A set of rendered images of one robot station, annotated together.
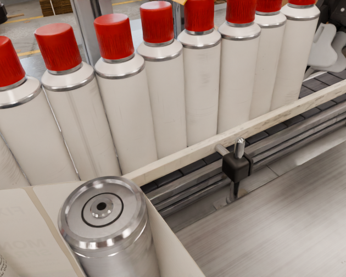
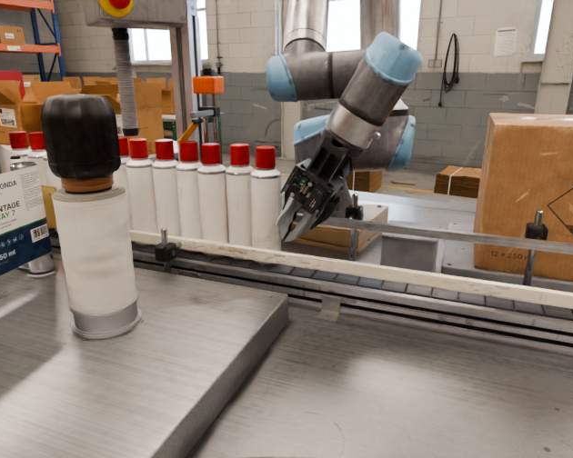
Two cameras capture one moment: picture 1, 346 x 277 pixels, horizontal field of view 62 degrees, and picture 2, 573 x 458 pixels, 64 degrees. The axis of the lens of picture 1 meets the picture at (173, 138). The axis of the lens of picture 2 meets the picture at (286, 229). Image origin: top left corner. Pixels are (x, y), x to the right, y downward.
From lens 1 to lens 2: 0.78 m
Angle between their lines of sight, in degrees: 46
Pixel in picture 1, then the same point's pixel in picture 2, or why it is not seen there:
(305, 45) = (256, 198)
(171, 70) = (158, 175)
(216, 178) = (174, 269)
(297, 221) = (145, 286)
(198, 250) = not seen: hidden behind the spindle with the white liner
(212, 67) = (184, 184)
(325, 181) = (192, 288)
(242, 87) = (203, 208)
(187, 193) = (152, 266)
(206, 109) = (183, 214)
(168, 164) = (145, 235)
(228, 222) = not seen: hidden behind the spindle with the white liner
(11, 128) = not seen: hidden behind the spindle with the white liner
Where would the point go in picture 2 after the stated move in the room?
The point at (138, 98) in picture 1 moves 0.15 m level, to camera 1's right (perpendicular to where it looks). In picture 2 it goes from (135, 182) to (176, 197)
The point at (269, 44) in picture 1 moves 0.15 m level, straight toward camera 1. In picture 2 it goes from (229, 186) to (138, 194)
